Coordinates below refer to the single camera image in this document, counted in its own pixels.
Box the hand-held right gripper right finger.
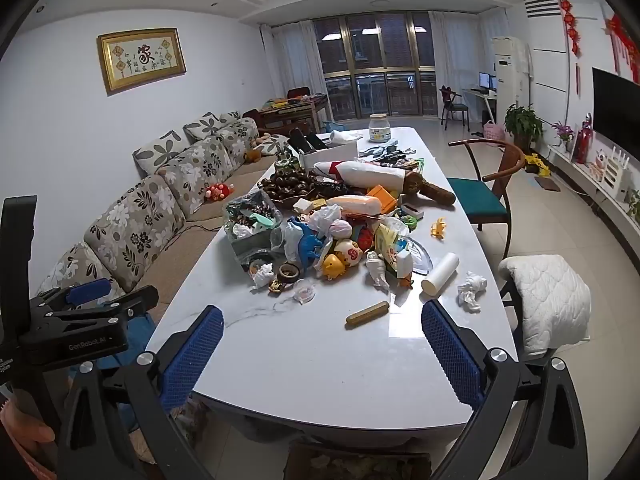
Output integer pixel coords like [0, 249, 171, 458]
[421, 300, 588, 480]

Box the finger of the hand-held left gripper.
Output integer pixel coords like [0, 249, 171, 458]
[29, 278, 114, 313]
[47, 285, 160, 333]

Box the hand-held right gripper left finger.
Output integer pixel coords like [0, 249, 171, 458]
[57, 305, 226, 480]

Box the blue dinosaur toy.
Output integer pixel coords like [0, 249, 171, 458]
[292, 220, 326, 268]

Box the person's left hand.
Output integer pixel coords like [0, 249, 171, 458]
[0, 400, 57, 461]

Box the blue cloth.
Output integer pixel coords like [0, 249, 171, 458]
[67, 310, 161, 433]

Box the tan fabric sofa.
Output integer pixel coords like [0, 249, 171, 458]
[30, 110, 296, 321]

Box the crumpled white tissue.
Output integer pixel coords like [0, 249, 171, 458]
[457, 271, 487, 313]
[364, 251, 391, 291]
[248, 262, 276, 289]

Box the row of floral sofa cushions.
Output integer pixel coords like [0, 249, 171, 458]
[32, 111, 261, 306]

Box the white paper roll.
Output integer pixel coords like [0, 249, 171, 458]
[421, 252, 461, 296]

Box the tan wooden stick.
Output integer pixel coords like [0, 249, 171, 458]
[346, 301, 390, 328]

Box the white quilted stool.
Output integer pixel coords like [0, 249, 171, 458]
[498, 254, 592, 361]

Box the grey box of scraps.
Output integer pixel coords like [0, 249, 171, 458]
[221, 192, 283, 266]

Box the clear plastic lid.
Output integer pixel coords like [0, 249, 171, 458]
[292, 280, 317, 305]

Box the yellow snack packet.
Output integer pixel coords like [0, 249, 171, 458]
[372, 222, 401, 261]

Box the orange fruit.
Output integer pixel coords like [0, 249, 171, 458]
[321, 252, 347, 281]

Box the orange box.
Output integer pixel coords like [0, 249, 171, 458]
[366, 185, 398, 213]

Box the white and pink packet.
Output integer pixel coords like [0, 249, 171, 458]
[327, 194, 383, 218]

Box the white plastic bag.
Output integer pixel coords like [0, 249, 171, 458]
[307, 204, 343, 236]

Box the pile of brown chestnuts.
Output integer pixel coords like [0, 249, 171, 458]
[257, 170, 331, 208]

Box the yellow toy vehicle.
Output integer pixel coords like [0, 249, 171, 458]
[525, 152, 553, 176]

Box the white television bench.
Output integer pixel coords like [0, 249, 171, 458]
[547, 142, 640, 241]

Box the white cardboard box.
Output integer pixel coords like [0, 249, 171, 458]
[300, 132, 360, 168]

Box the white jar with lid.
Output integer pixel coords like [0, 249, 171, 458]
[368, 113, 393, 143]

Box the gold framed calligraphy picture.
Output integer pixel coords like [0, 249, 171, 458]
[96, 27, 187, 96]

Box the large green potted plant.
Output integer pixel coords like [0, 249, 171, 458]
[502, 102, 546, 151]

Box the white slotted rack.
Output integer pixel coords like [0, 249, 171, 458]
[597, 147, 638, 201]

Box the dark chair with green seat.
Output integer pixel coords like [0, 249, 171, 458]
[439, 85, 469, 127]

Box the purple flower pot plant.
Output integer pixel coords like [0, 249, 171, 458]
[550, 121, 576, 153]

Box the red fire extinguisher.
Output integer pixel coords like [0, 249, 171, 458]
[575, 112, 593, 165]

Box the dark wooden tea table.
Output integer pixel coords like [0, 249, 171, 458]
[257, 94, 331, 133]

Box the white computer desk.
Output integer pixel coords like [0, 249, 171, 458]
[460, 87, 498, 128]

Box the white standing air conditioner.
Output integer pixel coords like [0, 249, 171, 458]
[491, 36, 531, 126]

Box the white sheer curtain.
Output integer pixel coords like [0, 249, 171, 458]
[260, 20, 326, 111]
[430, 10, 506, 116]

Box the black flat television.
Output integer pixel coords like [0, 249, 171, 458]
[592, 66, 640, 148]

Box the large balcony window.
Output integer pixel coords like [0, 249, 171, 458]
[312, 10, 436, 121]

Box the large red knot decoration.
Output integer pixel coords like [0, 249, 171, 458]
[605, 12, 640, 86]

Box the red knot string decoration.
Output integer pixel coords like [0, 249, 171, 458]
[560, 0, 583, 58]

